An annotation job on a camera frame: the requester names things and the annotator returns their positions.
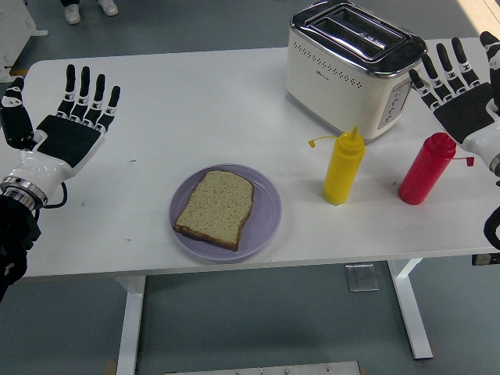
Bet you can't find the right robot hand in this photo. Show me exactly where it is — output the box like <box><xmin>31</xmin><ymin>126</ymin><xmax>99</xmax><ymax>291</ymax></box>
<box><xmin>408</xmin><ymin>30</ymin><xmax>500</xmax><ymax>171</ymax></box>

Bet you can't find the black table control panel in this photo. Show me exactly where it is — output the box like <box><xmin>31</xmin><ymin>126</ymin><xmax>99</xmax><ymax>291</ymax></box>
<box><xmin>471</xmin><ymin>252</ymin><xmax>500</xmax><ymax>267</ymax></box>

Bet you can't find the person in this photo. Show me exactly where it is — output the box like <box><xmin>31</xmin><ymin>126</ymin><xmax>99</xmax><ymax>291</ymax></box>
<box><xmin>60</xmin><ymin>0</ymin><xmax>120</xmax><ymax>25</ymax></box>

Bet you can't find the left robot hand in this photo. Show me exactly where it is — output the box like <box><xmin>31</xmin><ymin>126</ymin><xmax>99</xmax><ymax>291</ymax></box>
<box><xmin>0</xmin><ymin>64</ymin><xmax>121</xmax><ymax>196</ymax></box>

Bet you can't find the yellow squeeze bottle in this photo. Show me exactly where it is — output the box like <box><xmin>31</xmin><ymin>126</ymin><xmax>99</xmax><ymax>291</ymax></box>
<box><xmin>308</xmin><ymin>125</ymin><xmax>366</xmax><ymax>205</ymax></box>

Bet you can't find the small metal floor plate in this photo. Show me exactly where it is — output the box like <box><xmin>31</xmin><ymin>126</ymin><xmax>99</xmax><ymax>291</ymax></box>
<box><xmin>344</xmin><ymin>263</ymin><xmax>380</xmax><ymax>292</ymax></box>

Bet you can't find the white table leg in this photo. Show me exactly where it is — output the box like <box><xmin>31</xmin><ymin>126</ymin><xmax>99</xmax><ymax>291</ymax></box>
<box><xmin>116</xmin><ymin>275</ymin><xmax>148</xmax><ymax>375</ymax></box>
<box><xmin>386</xmin><ymin>258</ymin><xmax>434</xmax><ymax>360</ymax></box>

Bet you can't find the bread slice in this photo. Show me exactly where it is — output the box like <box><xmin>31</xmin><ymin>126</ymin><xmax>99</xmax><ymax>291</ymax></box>
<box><xmin>173</xmin><ymin>170</ymin><xmax>255</xmax><ymax>252</ymax></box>

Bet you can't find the long metal floor plate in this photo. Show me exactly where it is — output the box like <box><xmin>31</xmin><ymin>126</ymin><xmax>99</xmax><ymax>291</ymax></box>
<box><xmin>163</xmin><ymin>360</ymin><xmax>363</xmax><ymax>375</ymax></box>

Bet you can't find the cream two-slot toaster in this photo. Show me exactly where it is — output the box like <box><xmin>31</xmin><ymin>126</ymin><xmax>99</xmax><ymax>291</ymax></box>
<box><xmin>284</xmin><ymin>0</ymin><xmax>427</xmax><ymax>144</ymax></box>

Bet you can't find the white machine housing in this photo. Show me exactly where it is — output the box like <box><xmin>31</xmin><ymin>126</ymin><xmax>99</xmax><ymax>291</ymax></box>
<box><xmin>0</xmin><ymin>0</ymin><xmax>48</xmax><ymax>83</ymax></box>

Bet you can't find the red squeeze bottle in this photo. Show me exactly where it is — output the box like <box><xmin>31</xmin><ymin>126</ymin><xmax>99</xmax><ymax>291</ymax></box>
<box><xmin>397</xmin><ymin>131</ymin><xmax>475</xmax><ymax>206</ymax></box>

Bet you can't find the purple plate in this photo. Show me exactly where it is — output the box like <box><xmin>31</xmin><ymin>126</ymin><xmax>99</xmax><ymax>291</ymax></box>
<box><xmin>169</xmin><ymin>162</ymin><xmax>283</xmax><ymax>263</ymax></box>

